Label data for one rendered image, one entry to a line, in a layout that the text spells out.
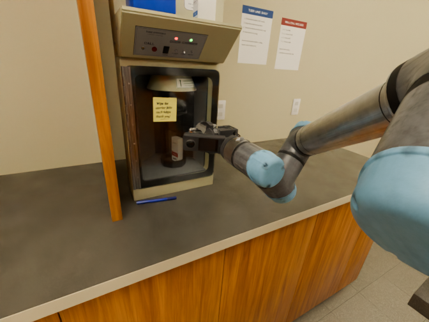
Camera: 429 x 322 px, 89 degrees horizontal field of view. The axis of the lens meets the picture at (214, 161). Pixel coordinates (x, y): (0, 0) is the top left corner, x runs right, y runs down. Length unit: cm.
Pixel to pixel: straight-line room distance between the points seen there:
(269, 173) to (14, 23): 102
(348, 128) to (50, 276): 69
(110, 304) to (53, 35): 96
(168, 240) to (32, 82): 83
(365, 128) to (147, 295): 66
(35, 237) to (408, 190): 80
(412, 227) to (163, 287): 65
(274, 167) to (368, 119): 19
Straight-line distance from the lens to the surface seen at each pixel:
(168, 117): 75
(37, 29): 115
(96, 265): 66
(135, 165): 78
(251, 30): 142
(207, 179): 92
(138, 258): 65
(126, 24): 63
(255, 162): 47
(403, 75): 35
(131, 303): 75
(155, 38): 66
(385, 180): 21
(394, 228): 23
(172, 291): 78
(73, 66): 114
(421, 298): 76
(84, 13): 63
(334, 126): 45
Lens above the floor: 140
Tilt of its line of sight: 24 degrees down
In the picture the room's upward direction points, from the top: 4 degrees clockwise
